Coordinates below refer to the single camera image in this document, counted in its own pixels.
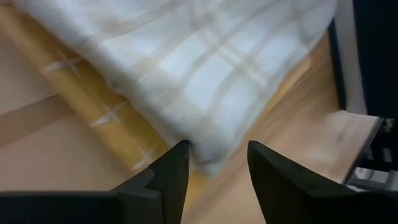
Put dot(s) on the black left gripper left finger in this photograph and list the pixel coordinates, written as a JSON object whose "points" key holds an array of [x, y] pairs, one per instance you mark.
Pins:
{"points": [[149, 205]]}

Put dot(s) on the navy and white fabric basket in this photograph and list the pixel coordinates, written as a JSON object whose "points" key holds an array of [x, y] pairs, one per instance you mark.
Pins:
{"points": [[373, 56]]}

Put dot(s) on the black metal table frame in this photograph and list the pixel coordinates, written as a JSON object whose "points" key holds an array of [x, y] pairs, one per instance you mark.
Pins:
{"points": [[379, 146]]}

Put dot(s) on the yellow towel with white lines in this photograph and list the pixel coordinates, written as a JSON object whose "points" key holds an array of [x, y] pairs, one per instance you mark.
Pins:
{"points": [[93, 99]]}

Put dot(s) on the white waffle towel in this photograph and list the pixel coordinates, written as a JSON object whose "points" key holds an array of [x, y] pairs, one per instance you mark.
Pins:
{"points": [[202, 77]]}

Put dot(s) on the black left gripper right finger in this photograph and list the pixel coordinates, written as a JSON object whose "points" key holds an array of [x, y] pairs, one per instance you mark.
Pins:
{"points": [[295, 202]]}

